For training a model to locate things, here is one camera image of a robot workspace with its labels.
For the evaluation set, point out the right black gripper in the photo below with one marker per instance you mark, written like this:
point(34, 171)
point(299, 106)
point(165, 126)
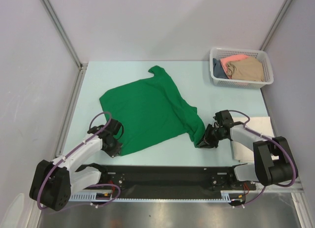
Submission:
point(208, 137)

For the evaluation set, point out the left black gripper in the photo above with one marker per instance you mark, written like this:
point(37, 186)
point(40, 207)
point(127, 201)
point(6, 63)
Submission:
point(115, 150)

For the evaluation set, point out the green t shirt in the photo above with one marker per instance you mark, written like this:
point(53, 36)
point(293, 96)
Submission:
point(151, 111)

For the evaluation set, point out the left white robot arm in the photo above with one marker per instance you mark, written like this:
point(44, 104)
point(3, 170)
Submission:
point(55, 181)

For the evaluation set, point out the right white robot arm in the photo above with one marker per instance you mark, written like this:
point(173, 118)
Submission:
point(273, 163)

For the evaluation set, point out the folded white t shirt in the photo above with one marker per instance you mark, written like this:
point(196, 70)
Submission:
point(244, 154)

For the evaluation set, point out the blue t shirt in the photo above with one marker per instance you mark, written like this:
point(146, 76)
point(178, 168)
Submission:
point(218, 70)

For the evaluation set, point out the pink t shirt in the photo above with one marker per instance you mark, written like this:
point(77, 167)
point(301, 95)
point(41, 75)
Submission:
point(233, 58)

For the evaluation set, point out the beige t shirt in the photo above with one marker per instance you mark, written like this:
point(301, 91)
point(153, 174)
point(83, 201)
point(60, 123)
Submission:
point(249, 69)

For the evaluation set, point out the white plastic basket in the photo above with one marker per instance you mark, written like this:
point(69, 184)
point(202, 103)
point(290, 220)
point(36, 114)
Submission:
point(219, 53)

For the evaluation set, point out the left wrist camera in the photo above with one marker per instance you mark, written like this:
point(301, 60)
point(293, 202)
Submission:
point(115, 127)

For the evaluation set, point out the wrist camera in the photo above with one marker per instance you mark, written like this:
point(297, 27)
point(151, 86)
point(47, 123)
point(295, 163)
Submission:
point(223, 118)
point(115, 127)

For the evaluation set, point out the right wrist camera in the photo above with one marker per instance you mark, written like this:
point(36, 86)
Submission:
point(223, 118)

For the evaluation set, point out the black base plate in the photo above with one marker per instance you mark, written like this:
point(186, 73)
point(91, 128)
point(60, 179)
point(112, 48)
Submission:
point(174, 179)

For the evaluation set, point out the white cable duct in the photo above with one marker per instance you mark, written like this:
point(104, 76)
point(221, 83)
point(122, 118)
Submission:
point(106, 196)

